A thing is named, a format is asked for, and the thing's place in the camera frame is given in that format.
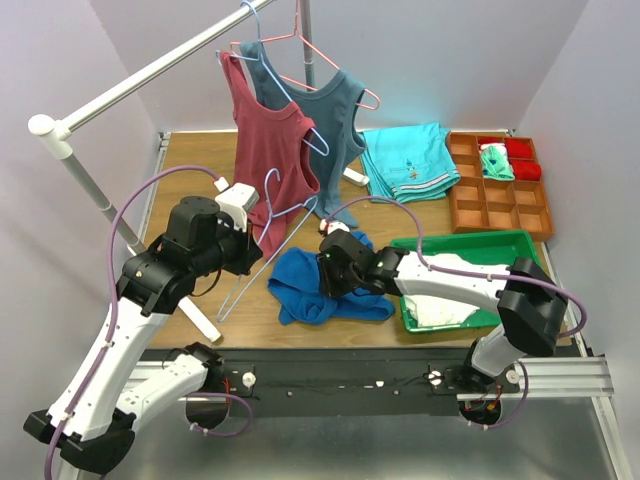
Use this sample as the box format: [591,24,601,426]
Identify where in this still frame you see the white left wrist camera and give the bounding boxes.
[215,183,259,232]

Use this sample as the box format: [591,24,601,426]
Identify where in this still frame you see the white clothes rack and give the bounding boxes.
[27,0,371,344]

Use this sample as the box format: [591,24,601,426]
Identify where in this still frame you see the royal blue tank top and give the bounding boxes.
[267,247,395,326]

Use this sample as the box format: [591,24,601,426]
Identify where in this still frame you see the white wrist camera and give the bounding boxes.
[319,219,351,237]
[215,183,259,232]

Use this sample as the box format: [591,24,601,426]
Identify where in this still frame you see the maroon tank top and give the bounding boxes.
[220,52,320,259]

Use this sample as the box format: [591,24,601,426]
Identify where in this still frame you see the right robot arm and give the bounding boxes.
[316,230,568,393]

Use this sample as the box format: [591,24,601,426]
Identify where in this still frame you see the turquoise folded shorts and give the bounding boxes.
[360,122,461,203]

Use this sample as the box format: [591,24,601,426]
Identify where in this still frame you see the red rolled cloth lower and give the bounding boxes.
[510,160,542,182]

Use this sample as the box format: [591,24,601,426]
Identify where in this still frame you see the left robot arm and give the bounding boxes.
[23,192,262,477]

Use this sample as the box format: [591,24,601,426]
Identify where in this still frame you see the light blue wire hanger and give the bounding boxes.
[216,167,318,323]

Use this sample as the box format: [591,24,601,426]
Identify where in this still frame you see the red rolled cloth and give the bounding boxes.
[510,160,542,182]
[505,138,536,161]

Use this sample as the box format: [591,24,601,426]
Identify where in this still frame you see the orange compartment organizer box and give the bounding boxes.
[447,132,555,242]

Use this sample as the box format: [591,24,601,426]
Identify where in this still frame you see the teal tank top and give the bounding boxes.
[238,39,368,229]

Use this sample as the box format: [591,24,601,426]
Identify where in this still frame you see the green plastic tray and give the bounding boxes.
[399,230,540,334]

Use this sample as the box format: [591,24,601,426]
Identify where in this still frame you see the pink wire hanger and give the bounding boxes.
[230,1,380,113]

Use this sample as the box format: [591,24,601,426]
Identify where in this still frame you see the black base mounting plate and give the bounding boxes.
[134,347,526,420]

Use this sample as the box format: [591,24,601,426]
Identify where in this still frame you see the red rolled cloth upper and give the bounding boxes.
[505,138,536,161]

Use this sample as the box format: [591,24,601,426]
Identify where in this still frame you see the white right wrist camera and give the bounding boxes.
[319,219,351,237]

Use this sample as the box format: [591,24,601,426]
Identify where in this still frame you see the mint patterned rolled cloth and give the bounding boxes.
[479,143,515,182]

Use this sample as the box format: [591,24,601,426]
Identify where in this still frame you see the white cloth in tray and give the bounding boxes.
[399,253,508,326]

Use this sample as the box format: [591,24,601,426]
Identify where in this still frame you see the blue hanger under maroon top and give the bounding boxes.
[231,0,330,157]

